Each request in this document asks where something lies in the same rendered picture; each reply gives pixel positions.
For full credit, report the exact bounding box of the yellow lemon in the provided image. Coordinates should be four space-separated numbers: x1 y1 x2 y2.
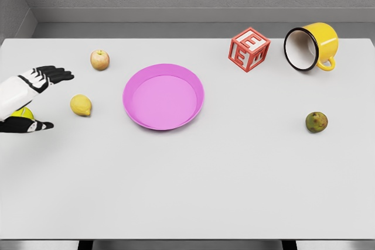
70 94 93 117

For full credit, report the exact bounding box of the red letter block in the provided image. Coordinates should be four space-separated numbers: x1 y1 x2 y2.
228 27 271 73

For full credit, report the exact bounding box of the green-brown pear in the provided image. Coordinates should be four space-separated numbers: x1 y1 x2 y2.
305 111 329 133

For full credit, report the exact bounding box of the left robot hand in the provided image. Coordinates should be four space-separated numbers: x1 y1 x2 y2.
0 65 75 134

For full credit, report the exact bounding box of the yellow enamel mug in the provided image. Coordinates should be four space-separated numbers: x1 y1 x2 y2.
283 22 339 72

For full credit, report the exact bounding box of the pink round plate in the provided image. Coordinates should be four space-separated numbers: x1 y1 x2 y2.
122 63 204 131

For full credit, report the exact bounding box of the red-yellow apple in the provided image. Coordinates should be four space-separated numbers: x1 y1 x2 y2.
90 50 110 71

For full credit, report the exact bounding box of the yellow-green tennis ball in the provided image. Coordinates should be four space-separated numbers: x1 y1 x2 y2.
9 107 35 122

